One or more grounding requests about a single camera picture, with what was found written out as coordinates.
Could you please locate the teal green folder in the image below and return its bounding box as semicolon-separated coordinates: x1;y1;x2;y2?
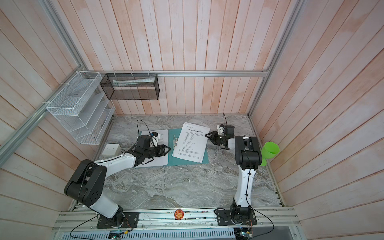
134;128;210;168

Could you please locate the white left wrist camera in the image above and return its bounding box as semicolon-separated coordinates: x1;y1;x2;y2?
150;132;161;143

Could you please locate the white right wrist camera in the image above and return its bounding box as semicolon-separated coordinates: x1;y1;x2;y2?
217;125;227;136

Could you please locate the green plastic goblet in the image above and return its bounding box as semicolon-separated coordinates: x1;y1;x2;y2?
261;142;280;167

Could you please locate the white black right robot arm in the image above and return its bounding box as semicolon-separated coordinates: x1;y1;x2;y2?
206;124;262;226

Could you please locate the black wire mesh basket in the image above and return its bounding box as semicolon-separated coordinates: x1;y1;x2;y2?
100;73;160;101

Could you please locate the white power socket box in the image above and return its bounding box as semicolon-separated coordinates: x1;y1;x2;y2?
101;144;121;159

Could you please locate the white wire mesh shelf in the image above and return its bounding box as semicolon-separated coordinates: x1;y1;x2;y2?
47;72;115;145

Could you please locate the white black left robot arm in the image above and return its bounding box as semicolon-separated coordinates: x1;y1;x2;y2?
64;132;171;228

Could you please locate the printed paper sheet bottom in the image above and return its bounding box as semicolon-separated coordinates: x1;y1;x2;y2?
172;122;210;164

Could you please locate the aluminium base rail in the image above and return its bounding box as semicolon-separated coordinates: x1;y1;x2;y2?
52;207;301;232

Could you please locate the metal folder clip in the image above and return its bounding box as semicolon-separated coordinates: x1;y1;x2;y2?
173;135;178;150

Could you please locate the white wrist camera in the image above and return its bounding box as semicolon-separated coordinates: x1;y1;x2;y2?
150;132;161;143
217;125;227;136

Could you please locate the red round sticker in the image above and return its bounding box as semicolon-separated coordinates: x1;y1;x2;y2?
174;209;184;220

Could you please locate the printed paper sheet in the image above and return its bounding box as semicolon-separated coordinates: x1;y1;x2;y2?
137;130;169;168
172;122;210;164

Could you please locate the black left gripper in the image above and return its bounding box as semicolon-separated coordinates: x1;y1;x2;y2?
144;144;172;158

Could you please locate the printed paper sheet top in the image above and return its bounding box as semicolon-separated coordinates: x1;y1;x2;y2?
137;130;169;168

